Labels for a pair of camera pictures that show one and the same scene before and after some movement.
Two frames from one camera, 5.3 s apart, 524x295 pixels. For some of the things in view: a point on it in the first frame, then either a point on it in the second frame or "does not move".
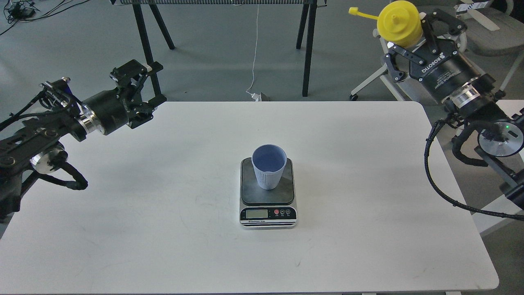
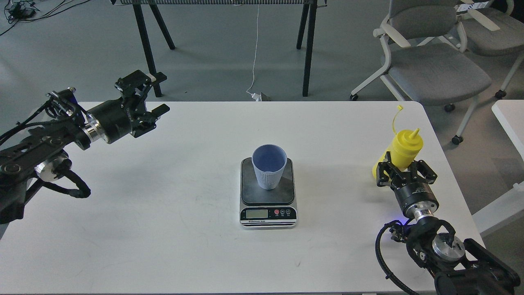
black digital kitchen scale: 261,209 does not move
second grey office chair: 488,29 does not move
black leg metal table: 306,18 does not move
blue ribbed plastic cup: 269,161 does not move
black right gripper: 442,67 -> 415,195
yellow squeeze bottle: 399,23 -> 404,148
